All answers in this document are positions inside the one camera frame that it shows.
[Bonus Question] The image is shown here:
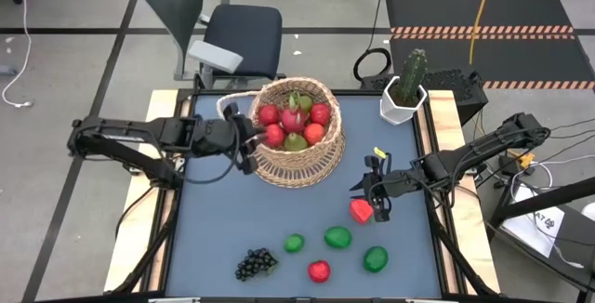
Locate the orange-red apple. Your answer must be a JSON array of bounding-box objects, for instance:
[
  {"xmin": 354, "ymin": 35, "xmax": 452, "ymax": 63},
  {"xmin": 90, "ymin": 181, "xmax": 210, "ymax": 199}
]
[{"xmin": 304, "ymin": 123, "xmax": 326, "ymax": 147}]

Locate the black power adapter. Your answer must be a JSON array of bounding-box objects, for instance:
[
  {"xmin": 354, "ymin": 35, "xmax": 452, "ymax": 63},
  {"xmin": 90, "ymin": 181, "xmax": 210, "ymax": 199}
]
[{"xmin": 498, "ymin": 154, "xmax": 520, "ymax": 177}]

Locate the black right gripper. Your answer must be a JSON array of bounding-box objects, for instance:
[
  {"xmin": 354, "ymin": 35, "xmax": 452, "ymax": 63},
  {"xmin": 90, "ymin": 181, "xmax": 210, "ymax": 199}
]
[{"xmin": 349, "ymin": 153, "xmax": 416, "ymax": 223}]

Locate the red bell pepper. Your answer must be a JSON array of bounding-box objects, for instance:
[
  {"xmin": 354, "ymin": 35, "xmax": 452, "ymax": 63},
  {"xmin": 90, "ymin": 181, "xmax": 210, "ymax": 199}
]
[{"xmin": 349, "ymin": 198, "xmax": 375, "ymax": 226}]

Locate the dark grape bunch with leaves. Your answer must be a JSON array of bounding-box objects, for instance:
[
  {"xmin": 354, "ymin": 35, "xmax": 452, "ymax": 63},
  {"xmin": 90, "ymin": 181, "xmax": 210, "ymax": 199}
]
[{"xmin": 234, "ymin": 246, "xmax": 280, "ymax": 282}]

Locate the black side table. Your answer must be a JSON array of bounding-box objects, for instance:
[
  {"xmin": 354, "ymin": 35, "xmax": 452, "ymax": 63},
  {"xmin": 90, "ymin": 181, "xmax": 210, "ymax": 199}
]
[{"xmin": 487, "ymin": 177, "xmax": 595, "ymax": 295}]

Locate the yellow cable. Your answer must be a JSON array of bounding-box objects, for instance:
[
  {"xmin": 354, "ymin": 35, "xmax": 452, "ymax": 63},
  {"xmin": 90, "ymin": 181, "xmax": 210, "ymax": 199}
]
[{"xmin": 468, "ymin": 0, "xmax": 498, "ymax": 66}]

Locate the white paper sheet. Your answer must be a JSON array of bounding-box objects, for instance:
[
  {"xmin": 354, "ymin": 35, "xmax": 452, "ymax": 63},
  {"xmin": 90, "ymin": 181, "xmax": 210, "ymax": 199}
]
[{"xmin": 501, "ymin": 186, "xmax": 566, "ymax": 258}]

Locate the large green lime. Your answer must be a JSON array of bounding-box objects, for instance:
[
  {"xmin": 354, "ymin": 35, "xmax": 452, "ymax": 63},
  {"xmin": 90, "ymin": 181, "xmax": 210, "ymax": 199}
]
[
  {"xmin": 324, "ymin": 226, "xmax": 353, "ymax": 250},
  {"xmin": 362, "ymin": 245, "xmax": 390, "ymax": 274}
]

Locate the woven wicker basket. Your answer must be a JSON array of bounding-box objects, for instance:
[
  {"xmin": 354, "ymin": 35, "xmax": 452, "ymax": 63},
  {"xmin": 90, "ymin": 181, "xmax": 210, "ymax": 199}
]
[{"xmin": 216, "ymin": 76, "xmax": 348, "ymax": 189}]

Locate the grey mesh office chair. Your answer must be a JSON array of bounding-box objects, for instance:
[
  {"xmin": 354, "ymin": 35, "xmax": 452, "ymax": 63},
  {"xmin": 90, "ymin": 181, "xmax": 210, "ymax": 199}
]
[{"xmin": 115, "ymin": 0, "xmax": 287, "ymax": 91}]

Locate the black coiled cable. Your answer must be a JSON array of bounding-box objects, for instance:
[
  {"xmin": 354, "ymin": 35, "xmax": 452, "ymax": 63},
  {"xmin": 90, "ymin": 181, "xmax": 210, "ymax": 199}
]
[{"xmin": 352, "ymin": 0, "xmax": 394, "ymax": 83}]

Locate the pink dragon fruit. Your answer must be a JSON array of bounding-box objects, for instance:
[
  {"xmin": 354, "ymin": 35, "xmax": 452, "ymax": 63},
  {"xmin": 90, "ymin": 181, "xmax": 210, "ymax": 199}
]
[{"xmin": 278, "ymin": 91, "xmax": 311, "ymax": 135}]

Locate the plywood table board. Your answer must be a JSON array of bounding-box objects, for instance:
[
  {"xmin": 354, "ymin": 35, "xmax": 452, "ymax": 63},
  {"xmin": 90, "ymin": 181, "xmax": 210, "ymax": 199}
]
[{"xmin": 104, "ymin": 88, "xmax": 502, "ymax": 295}]

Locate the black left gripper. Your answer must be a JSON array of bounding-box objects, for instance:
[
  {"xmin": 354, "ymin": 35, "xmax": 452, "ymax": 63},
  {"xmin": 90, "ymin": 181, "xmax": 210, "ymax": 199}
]
[{"xmin": 193, "ymin": 101, "xmax": 270, "ymax": 177}]

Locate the white hexagonal plant pot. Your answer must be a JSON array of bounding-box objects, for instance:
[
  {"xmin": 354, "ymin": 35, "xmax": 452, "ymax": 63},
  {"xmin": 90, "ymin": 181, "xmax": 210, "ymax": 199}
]
[{"xmin": 378, "ymin": 74, "xmax": 429, "ymax": 125}]

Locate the white cable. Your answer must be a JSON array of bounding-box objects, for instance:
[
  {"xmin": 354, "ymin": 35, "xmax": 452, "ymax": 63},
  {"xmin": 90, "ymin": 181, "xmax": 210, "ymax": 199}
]
[{"xmin": 1, "ymin": 0, "xmax": 34, "ymax": 109}]

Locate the small green lime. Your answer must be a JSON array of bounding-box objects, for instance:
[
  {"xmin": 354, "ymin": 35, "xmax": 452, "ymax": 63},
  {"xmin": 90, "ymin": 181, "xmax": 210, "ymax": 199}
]
[{"xmin": 284, "ymin": 233, "xmax": 307, "ymax": 255}]

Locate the green cactus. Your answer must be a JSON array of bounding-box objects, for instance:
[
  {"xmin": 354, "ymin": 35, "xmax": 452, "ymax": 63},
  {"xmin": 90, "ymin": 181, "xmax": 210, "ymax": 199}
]
[{"xmin": 397, "ymin": 47, "xmax": 430, "ymax": 104}]

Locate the black hazard-striped floor mat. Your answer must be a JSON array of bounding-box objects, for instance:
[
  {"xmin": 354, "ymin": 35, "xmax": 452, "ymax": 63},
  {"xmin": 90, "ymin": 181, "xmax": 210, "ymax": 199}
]
[{"xmin": 384, "ymin": 0, "xmax": 595, "ymax": 91}]

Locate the black perforated computer case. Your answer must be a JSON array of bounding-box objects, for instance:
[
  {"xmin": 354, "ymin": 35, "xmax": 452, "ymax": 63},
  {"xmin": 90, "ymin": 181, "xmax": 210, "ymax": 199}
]
[{"xmin": 361, "ymin": 68, "xmax": 490, "ymax": 125}]

